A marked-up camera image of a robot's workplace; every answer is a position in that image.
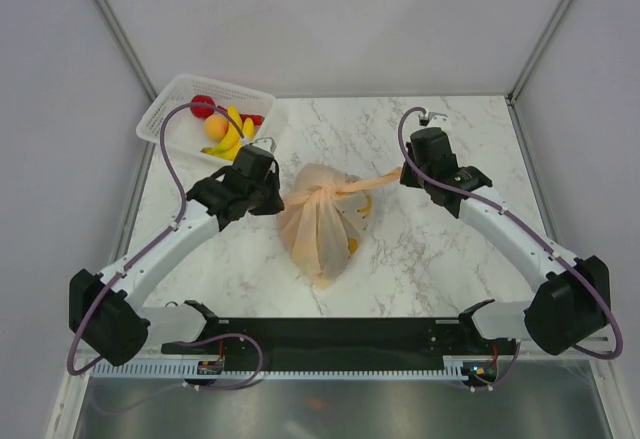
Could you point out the white slotted cable duct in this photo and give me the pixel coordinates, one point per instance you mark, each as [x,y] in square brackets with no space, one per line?
[192,369]

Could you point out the fake red chili pepper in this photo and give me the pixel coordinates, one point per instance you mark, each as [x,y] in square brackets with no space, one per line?
[256,119]

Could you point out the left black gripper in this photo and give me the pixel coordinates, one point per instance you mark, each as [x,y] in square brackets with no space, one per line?
[273,206]

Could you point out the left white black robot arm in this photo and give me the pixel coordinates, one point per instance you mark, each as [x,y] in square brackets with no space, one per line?
[107,310]

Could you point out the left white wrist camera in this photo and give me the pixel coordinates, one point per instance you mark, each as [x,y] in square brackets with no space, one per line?
[266,143]

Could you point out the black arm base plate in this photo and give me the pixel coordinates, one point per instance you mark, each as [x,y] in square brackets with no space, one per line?
[359,344]

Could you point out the peach banana-print plastic bag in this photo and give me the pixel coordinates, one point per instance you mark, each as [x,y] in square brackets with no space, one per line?
[326,218]

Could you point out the fake yellow banana bunch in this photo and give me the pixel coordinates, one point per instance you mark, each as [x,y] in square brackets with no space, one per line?
[239,133]

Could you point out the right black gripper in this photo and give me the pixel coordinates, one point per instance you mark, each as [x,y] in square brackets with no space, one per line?
[409,179]

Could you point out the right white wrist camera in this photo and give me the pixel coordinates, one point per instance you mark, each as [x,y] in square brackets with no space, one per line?
[431,119]

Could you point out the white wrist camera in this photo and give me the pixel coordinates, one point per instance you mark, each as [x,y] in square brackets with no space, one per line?
[266,143]
[431,119]

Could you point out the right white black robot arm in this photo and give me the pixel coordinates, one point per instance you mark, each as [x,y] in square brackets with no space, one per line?
[571,297]

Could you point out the fake orange fruit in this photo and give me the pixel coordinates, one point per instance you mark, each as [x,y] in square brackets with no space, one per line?
[216,127]

